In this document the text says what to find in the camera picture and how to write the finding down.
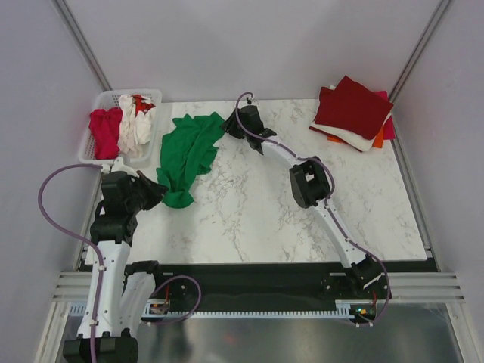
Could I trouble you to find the green t-shirt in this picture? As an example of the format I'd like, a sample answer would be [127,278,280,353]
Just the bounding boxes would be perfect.
[157,113,224,209]

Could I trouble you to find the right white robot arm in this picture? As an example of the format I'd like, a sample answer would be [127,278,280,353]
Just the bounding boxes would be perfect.
[222,104,391,299]

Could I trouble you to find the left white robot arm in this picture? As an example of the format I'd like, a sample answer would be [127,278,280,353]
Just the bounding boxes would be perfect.
[62,171,167,362]

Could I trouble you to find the crumpled white t-shirt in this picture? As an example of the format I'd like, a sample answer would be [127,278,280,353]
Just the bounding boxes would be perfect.
[118,94,156,157]

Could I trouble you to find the crumpled red t-shirt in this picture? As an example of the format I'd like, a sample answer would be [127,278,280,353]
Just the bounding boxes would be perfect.
[132,95,155,115]

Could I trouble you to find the folded dark red t-shirt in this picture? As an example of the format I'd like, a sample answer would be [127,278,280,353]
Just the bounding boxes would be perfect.
[313,76,393,141]

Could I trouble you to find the folded white t-shirt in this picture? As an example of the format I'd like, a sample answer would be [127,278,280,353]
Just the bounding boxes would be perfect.
[309,85,392,154]

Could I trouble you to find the folded orange t-shirt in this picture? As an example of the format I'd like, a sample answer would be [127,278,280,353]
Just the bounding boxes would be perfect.
[327,126,384,148]

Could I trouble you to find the folded pink t-shirt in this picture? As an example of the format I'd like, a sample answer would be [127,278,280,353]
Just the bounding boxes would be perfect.
[376,91,396,141]

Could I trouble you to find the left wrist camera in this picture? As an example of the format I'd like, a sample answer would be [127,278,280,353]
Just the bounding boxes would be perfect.
[101,157,139,178]

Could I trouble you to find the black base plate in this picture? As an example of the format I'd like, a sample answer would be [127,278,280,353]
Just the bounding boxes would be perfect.
[121,260,393,313]

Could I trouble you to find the white slotted cable duct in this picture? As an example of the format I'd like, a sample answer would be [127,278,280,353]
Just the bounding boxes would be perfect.
[69,299,379,318]

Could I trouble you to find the left aluminium corner post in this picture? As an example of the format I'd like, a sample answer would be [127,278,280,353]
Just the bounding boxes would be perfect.
[52,0,112,91]

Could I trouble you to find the aluminium corner post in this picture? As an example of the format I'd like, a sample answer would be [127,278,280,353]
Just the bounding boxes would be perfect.
[52,0,112,91]
[389,0,455,103]

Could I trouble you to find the right aluminium corner post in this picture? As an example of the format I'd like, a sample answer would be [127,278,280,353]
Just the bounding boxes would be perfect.
[389,0,455,103]

